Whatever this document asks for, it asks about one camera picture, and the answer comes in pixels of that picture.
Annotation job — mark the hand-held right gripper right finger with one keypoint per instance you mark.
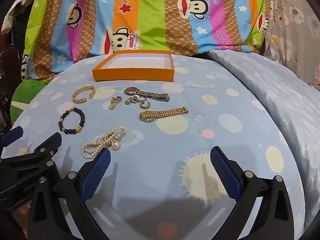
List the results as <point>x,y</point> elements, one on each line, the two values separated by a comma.
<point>225,173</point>

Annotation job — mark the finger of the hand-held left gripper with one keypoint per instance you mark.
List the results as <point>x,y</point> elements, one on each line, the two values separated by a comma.
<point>48,142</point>
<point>12,133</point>

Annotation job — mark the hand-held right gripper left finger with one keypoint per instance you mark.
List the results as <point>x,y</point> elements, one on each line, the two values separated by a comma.
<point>96,173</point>

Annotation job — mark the gold linked dangle earring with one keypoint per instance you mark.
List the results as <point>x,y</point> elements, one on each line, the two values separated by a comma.
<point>113,103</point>

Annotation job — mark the gold hoop earring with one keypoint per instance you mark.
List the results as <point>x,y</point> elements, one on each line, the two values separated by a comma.
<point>145,105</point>

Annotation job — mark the gold wristwatch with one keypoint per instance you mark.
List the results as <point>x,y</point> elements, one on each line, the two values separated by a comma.
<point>162,113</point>

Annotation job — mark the silver wristwatch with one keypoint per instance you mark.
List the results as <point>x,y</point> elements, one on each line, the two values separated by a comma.
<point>155,95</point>

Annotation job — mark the orange cardboard box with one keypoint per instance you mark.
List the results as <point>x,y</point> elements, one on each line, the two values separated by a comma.
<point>132,75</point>

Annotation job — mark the green pillow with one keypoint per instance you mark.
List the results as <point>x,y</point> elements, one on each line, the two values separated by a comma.
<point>27,97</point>

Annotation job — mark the dark wooden furniture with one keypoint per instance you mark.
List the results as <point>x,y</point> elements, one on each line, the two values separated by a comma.
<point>10,67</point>

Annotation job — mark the blue planet print sheet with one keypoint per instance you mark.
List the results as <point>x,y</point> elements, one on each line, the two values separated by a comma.
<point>155,135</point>

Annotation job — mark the light blue quilt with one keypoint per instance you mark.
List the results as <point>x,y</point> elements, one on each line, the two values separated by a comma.
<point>282,92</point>

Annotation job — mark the grey floral cloth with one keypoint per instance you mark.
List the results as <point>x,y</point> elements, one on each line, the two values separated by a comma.
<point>292,37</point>

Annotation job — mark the colourful monkey printed blanket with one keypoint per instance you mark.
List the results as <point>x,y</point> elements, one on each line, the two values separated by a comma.
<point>150,17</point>

